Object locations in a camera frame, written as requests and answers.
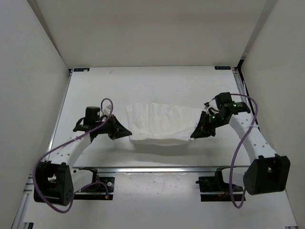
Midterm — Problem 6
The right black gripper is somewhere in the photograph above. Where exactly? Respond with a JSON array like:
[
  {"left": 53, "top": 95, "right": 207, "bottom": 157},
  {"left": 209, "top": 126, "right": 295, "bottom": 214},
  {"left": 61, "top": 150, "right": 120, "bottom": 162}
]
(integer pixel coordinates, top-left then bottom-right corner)
[{"left": 190, "top": 111, "right": 227, "bottom": 139}]

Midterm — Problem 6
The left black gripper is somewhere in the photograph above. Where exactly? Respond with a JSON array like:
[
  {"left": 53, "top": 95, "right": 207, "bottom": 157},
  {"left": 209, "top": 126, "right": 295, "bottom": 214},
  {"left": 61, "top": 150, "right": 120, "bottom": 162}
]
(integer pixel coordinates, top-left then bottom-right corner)
[{"left": 95, "top": 114, "right": 132, "bottom": 140}]

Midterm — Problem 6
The white skirt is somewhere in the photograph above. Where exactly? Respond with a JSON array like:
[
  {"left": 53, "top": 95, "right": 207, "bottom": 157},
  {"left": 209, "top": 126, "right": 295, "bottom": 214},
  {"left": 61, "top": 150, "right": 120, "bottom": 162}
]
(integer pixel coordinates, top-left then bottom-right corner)
[{"left": 125, "top": 103, "right": 202, "bottom": 146}]

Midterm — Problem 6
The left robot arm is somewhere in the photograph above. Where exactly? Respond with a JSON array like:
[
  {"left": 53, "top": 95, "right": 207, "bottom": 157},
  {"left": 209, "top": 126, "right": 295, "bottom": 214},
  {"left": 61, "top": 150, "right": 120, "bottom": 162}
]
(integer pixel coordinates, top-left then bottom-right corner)
[{"left": 33, "top": 106, "right": 132, "bottom": 206}]

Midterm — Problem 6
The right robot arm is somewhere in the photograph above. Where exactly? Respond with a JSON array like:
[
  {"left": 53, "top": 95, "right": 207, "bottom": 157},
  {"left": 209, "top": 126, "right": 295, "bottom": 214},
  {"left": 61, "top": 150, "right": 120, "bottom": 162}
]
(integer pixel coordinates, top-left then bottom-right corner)
[{"left": 191, "top": 92, "right": 290, "bottom": 195}]

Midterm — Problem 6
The right blue table label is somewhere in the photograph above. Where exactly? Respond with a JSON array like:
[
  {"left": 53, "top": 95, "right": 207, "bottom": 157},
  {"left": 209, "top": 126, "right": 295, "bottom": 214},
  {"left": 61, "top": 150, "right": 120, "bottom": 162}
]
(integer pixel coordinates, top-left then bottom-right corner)
[{"left": 214, "top": 66, "right": 231, "bottom": 70}]

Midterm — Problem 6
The blue table label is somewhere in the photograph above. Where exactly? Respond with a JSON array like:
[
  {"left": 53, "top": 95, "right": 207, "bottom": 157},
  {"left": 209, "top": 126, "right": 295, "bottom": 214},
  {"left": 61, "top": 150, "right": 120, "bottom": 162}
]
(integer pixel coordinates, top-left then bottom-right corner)
[
  {"left": 73, "top": 68, "right": 90, "bottom": 72},
  {"left": 214, "top": 66, "right": 231, "bottom": 70}
]

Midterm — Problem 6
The front white cover board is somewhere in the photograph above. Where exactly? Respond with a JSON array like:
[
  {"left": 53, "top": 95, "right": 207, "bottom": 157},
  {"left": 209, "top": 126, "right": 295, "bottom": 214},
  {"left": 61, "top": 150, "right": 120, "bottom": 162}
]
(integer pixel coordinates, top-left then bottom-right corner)
[{"left": 24, "top": 173, "right": 296, "bottom": 229}]

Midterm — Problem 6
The left blue table label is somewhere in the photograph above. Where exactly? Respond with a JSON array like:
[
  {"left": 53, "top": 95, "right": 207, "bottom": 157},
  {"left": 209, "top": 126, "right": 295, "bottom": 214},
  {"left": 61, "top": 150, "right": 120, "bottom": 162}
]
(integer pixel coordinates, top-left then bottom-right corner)
[{"left": 73, "top": 68, "right": 90, "bottom": 72}]

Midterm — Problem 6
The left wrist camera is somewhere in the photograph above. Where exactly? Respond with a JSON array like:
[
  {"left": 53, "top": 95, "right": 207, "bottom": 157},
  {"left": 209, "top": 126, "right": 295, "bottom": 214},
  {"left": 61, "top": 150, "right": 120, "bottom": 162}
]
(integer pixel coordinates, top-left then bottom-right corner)
[{"left": 102, "top": 104, "right": 112, "bottom": 116}]

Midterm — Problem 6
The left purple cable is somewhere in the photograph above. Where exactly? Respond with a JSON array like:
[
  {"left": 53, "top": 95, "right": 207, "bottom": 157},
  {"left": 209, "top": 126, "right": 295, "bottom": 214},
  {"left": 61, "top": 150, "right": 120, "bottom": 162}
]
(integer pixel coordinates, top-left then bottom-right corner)
[{"left": 32, "top": 98, "right": 114, "bottom": 212}]

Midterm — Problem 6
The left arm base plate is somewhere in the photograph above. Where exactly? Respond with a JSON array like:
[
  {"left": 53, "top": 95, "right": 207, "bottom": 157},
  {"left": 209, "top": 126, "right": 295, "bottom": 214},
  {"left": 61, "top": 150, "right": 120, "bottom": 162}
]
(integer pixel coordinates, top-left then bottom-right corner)
[{"left": 71, "top": 167, "right": 115, "bottom": 201}]

